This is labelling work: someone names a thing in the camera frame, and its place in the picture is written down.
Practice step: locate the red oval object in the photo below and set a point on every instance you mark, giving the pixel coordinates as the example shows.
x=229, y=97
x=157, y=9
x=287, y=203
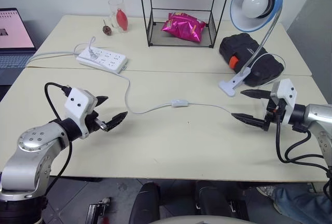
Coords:
x=122, y=19

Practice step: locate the black metal base frame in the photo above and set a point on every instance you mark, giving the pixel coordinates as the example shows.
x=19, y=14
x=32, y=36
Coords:
x=97, y=211

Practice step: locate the white light bulb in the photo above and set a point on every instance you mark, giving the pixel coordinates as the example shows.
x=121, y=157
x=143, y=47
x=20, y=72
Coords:
x=255, y=3

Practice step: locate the white power strip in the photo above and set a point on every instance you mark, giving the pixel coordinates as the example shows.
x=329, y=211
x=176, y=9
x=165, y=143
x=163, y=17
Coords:
x=109, y=60

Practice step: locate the grey laptop pink screen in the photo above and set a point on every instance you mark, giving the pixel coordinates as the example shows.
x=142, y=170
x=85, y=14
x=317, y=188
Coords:
x=15, y=29

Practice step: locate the pink snack bag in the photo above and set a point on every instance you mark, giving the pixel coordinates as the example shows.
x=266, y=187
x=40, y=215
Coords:
x=181, y=28

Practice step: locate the blue jeans leg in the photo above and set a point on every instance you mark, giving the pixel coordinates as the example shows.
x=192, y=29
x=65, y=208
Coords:
x=301, y=203

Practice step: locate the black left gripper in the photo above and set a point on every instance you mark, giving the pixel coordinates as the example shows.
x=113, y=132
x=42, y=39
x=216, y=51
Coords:
x=94, y=123

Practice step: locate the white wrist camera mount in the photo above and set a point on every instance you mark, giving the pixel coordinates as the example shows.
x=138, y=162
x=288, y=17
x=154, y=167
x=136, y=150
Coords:
x=77, y=102
x=285, y=89

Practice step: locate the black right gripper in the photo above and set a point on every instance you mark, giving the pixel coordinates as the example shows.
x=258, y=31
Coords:
x=273, y=111

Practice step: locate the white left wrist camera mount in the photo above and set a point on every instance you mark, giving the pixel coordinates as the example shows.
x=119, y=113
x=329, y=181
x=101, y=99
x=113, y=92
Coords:
x=77, y=102

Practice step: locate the grey sneaker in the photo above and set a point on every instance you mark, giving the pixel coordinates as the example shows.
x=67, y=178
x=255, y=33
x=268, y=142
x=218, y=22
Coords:
x=265, y=191

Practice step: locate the pale curved surface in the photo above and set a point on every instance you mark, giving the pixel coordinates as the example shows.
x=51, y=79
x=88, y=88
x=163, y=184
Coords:
x=202, y=220

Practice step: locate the dark rounded shape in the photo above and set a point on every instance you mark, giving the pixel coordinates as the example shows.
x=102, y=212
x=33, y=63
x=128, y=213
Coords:
x=145, y=203
x=212, y=200

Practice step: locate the black tool case orange latch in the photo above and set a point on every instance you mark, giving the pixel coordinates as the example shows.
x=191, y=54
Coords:
x=241, y=45

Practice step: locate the clear drinking glass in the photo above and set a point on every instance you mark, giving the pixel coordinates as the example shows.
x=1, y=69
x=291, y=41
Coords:
x=114, y=8

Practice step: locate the blue gooseneck clamp desk lamp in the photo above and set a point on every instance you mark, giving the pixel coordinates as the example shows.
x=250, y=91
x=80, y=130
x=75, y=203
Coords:
x=238, y=11

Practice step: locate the small brown object with stick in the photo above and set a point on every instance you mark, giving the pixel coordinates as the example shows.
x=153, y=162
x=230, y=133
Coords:
x=107, y=30

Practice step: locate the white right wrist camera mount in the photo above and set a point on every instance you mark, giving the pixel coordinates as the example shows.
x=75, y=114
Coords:
x=285, y=89

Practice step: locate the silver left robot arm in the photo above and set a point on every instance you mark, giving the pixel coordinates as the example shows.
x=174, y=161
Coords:
x=28, y=141

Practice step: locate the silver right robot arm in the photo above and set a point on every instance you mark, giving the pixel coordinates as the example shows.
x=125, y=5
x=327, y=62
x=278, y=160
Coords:
x=315, y=115

